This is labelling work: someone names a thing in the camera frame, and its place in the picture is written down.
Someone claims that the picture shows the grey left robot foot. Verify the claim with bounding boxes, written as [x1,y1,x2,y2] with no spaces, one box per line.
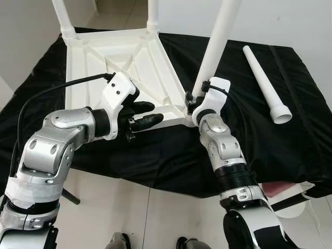
[106,232,133,249]

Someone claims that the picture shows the white plastic table top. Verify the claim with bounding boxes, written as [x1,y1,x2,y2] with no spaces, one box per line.
[65,26,195,130]

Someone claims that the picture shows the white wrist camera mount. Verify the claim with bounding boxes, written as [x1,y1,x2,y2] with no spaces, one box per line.
[192,77,231,127]
[101,73,140,141]

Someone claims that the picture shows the grey right robot foot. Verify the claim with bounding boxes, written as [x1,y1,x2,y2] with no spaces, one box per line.
[176,236,211,249]

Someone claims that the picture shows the white plastic table leg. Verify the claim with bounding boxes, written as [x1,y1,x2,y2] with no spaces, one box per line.
[243,45,294,125]
[192,0,243,102]
[147,0,160,33]
[51,0,78,43]

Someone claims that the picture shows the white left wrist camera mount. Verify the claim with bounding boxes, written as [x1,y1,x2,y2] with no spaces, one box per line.
[101,73,140,141]

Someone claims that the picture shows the black table cloth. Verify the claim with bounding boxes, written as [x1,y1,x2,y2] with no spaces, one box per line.
[0,27,332,198]

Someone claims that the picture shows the grey robot foot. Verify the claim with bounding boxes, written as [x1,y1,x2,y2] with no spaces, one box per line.
[176,236,211,249]
[106,232,133,249]

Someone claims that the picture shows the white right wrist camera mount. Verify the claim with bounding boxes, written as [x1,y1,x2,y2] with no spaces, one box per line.
[192,77,231,127]

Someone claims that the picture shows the white round plastic base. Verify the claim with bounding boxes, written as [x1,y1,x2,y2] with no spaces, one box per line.
[262,182,317,218]

